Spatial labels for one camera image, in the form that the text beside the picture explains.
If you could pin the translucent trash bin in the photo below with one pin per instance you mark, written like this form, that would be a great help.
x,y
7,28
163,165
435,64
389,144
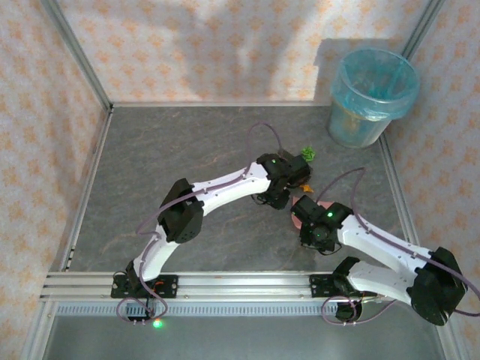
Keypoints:
x,y
352,135

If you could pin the green paper scrap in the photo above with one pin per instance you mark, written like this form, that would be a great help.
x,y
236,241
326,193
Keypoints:
x,y
308,153

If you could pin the aluminium table edge rail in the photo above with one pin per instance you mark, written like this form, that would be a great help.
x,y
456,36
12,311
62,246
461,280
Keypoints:
x,y
399,195
85,187
225,104

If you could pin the orange paper scrap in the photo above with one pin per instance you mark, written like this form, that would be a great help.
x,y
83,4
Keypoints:
x,y
306,187

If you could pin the aluminium mounting rail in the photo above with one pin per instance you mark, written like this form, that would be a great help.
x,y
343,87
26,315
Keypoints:
x,y
243,287

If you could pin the pink dustpan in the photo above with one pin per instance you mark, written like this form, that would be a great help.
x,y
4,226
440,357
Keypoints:
x,y
325,205

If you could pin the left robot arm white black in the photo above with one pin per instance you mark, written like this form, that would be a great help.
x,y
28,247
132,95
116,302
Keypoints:
x,y
225,187

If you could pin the aluminium frame post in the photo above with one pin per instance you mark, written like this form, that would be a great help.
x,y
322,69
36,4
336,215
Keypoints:
x,y
422,28
446,337
37,330
78,52

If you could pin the blue plastic bin liner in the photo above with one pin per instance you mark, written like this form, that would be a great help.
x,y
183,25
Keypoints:
x,y
405,107

